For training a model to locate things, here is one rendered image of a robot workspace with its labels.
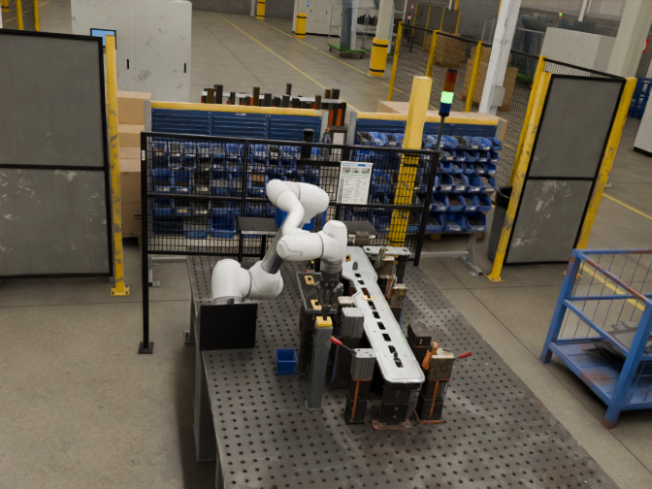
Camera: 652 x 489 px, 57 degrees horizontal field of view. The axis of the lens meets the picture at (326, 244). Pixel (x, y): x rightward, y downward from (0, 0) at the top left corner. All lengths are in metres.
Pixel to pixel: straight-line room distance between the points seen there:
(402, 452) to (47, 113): 3.33
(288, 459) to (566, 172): 4.28
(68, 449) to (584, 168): 4.89
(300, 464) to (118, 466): 1.32
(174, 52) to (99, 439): 6.69
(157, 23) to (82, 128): 4.87
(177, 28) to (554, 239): 5.98
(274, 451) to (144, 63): 7.53
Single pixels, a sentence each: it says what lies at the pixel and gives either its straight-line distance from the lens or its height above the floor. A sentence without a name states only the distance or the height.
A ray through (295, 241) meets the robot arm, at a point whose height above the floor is 1.57.
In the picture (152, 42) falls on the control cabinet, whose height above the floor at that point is 1.43.
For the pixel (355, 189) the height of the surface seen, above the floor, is 1.25.
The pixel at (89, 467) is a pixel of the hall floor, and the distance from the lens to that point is 3.64.
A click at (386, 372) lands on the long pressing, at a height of 1.00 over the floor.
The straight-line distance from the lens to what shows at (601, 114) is 6.14.
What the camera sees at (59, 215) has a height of 0.67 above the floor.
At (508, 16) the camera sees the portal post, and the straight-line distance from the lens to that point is 7.70.
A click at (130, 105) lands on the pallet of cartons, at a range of 7.38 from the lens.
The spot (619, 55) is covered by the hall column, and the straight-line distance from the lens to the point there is 10.27.
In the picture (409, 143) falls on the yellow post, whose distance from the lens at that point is 4.05.
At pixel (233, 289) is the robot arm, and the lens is 3.16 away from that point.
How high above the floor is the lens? 2.49
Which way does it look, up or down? 23 degrees down
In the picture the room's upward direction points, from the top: 7 degrees clockwise
